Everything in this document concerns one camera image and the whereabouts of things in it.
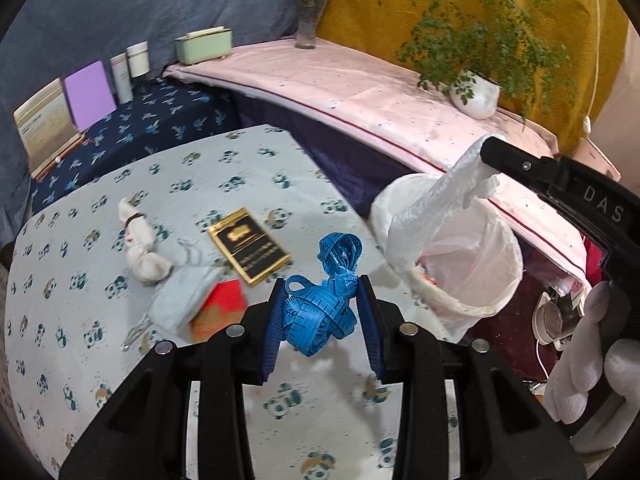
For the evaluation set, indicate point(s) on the red cloth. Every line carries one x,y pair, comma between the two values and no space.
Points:
592,260

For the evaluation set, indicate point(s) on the panda printed cloth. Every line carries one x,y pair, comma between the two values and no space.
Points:
75,260

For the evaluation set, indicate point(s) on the light green tissue box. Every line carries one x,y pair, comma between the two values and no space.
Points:
202,47

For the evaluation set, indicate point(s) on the purple card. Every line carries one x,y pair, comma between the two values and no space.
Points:
89,92

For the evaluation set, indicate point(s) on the blue-grey cloth backdrop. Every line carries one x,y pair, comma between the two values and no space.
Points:
150,5

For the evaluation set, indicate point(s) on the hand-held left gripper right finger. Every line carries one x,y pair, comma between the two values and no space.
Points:
372,330

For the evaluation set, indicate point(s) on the white tube bottle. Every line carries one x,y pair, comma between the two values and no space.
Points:
121,80

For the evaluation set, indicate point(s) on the mustard yellow cloth backdrop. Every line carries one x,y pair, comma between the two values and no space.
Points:
360,20

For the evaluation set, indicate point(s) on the pink cloth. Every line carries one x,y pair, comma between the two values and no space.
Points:
350,85

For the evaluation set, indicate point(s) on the red box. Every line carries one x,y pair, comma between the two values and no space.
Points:
225,300

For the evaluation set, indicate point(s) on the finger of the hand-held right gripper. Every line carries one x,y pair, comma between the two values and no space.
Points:
505,152

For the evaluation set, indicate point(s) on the blue tape measure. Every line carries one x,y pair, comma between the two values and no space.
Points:
315,315

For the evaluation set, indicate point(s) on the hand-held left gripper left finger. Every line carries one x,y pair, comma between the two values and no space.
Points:
272,330

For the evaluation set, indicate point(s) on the trash bin with white liner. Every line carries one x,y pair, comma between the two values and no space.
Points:
480,260

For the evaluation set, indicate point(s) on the person's right hand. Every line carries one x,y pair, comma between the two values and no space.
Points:
575,370

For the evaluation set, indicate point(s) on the glass vase with pink flowers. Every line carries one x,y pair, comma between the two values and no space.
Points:
306,30

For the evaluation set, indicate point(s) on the white jar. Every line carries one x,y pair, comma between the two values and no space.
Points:
139,62

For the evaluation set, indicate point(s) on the pink panel device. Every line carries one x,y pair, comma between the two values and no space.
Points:
595,155

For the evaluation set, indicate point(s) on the navy patterned cloth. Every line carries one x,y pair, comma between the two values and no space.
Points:
165,110

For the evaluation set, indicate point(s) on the gold and black box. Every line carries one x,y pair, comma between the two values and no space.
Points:
247,245

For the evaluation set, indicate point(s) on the white round appliance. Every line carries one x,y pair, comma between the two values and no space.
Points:
547,320

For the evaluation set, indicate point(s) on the grey pouch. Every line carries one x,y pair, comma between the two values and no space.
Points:
180,295

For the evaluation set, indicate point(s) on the green plant in white pot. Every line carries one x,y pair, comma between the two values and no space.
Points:
475,95

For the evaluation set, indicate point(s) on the dark purple cloth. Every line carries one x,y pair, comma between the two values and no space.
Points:
340,160

